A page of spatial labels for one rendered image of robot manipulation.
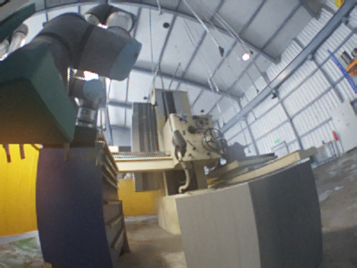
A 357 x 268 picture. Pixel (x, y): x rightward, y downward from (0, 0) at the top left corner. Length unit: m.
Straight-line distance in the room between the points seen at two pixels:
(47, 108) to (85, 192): 0.72
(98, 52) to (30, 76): 0.19
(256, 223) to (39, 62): 0.44
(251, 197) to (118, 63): 0.40
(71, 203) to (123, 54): 0.79
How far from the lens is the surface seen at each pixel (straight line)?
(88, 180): 0.88
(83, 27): 0.36
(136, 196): 4.33
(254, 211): 0.34
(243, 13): 8.76
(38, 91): 0.19
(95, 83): 0.53
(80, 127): 0.63
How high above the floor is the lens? 0.56
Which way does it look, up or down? 24 degrees up
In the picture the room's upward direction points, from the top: 10 degrees counter-clockwise
